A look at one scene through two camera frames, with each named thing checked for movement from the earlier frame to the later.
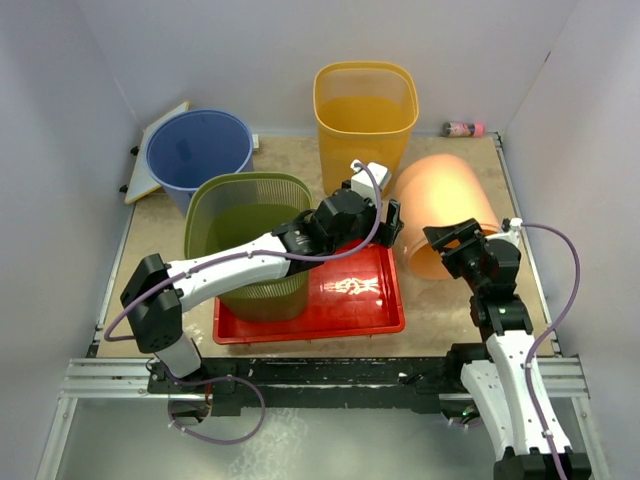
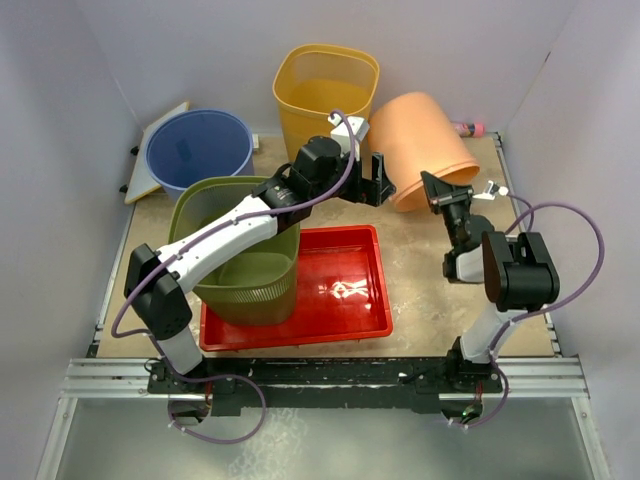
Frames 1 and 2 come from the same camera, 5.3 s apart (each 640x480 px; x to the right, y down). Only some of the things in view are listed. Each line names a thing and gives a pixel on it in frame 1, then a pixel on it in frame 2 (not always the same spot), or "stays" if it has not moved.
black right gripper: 468,233 → 442,197
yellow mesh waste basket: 365,110 → 313,80
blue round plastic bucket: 189,148 stays
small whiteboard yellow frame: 141,180 stays
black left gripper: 388,230 → 367,192
